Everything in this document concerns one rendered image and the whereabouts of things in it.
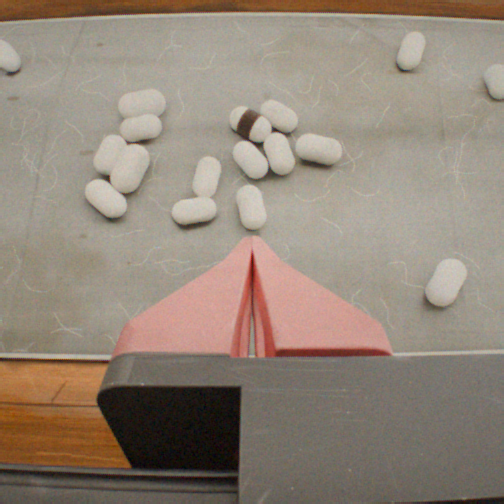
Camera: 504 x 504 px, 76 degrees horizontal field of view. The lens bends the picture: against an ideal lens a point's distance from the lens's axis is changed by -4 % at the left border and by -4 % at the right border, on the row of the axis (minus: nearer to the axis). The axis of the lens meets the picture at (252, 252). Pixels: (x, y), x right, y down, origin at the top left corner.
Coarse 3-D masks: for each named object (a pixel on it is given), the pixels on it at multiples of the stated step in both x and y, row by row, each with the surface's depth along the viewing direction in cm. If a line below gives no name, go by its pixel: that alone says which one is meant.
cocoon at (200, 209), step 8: (184, 200) 24; (192, 200) 24; (200, 200) 24; (208, 200) 24; (176, 208) 24; (184, 208) 23; (192, 208) 23; (200, 208) 23; (208, 208) 24; (176, 216) 24; (184, 216) 23; (192, 216) 24; (200, 216) 24; (208, 216) 24; (184, 224) 24
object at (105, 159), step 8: (112, 136) 25; (104, 144) 25; (112, 144) 25; (120, 144) 25; (104, 152) 24; (112, 152) 25; (120, 152) 25; (96, 160) 24; (104, 160) 24; (112, 160) 25; (96, 168) 25; (104, 168) 24; (112, 168) 25
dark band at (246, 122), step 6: (246, 114) 25; (252, 114) 25; (258, 114) 25; (240, 120) 25; (246, 120) 25; (252, 120) 25; (240, 126) 25; (246, 126) 25; (252, 126) 25; (240, 132) 26; (246, 132) 25
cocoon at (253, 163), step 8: (240, 144) 25; (248, 144) 25; (240, 152) 25; (248, 152) 24; (256, 152) 25; (240, 160) 25; (248, 160) 24; (256, 160) 24; (264, 160) 25; (248, 168) 24; (256, 168) 24; (264, 168) 25; (256, 176) 25
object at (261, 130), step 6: (240, 108) 25; (246, 108) 25; (234, 114) 25; (240, 114) 25; (234, 120) 25; (258, 120) 25; (264, 120) 25; (234, 126) 26; (258, 126) 25; (264, 126) 25; (270, 126) 25; (252, 132) 25; (258, 132) 25; (264, 132) 25; (270, 132) 26; (252, 138) 26; (258, 138) 25; (264, 138) 25
